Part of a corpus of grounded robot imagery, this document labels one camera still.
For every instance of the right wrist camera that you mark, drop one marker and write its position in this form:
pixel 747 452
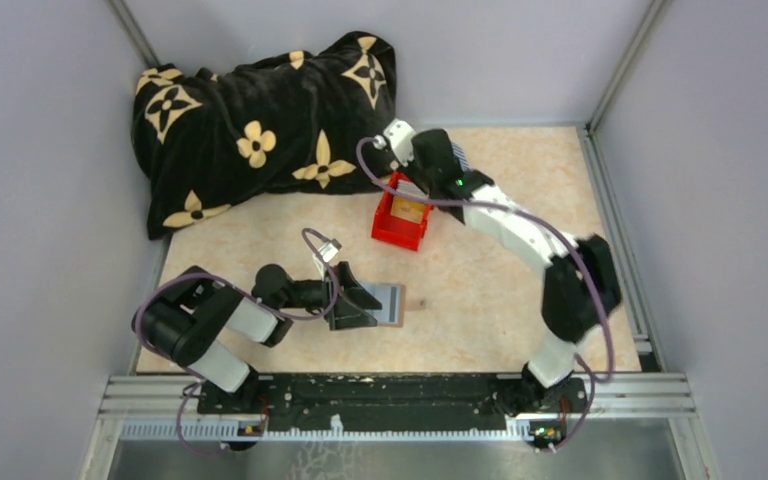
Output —
pixel 397 138

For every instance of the blue striped cloth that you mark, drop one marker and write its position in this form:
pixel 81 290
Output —
pixel 461 157

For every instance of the red plastic bin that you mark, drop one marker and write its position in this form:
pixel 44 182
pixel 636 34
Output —
pixel 394 231

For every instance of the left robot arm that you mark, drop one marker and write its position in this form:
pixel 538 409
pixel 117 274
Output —
pixel 182 320

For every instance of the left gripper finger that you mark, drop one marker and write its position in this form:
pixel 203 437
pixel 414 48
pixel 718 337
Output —
pixel 352 291
pixel 347 316

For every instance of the black floral blanket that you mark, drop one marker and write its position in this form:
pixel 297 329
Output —
pixel 290 123

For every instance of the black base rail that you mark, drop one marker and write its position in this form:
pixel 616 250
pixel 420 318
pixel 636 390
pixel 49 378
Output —
pixel 448 402

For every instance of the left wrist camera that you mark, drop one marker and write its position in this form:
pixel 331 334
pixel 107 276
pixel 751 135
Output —
pixel 328 250

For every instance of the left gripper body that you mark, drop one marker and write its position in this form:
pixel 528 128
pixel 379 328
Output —
pixel 339 297

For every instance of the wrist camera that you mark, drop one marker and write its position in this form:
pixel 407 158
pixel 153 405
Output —
pixel 328 250
pixel 397 138

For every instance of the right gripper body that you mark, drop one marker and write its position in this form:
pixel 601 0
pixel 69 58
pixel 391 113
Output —
pixel 416 168

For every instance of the pink leather card holder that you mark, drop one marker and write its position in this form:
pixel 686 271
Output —
pixel 413 303

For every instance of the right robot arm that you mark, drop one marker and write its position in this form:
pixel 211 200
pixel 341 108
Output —
pixel 580 283

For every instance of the grey cards in bin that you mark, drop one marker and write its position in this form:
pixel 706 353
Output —
pixel 409 190

